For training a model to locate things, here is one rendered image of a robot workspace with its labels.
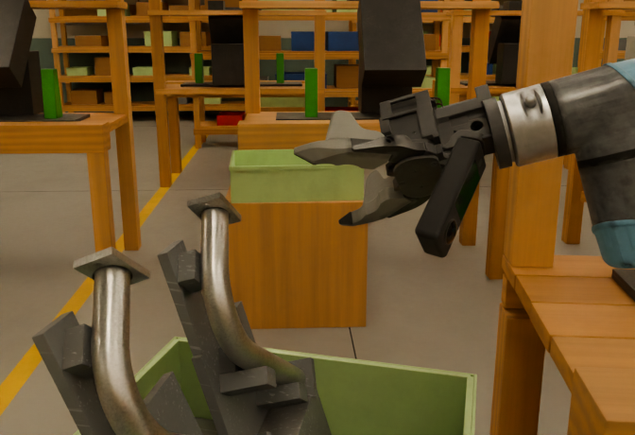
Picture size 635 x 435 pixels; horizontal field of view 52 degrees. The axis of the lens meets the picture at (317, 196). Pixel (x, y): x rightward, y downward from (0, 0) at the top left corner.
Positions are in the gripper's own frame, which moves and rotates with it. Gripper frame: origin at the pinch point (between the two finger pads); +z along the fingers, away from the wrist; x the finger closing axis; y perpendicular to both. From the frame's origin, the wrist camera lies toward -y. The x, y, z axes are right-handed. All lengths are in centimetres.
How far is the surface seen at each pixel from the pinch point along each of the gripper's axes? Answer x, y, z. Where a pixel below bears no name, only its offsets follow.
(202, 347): -4.4, -12.2, 15.5
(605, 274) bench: -83, 18, -37
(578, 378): -45, -11, -23
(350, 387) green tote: -27.1, -12.3, 5.8
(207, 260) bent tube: 1.4, -5.3, 12.1
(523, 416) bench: -106, -2, -14
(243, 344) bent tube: -4.4, -12.8, 10.8
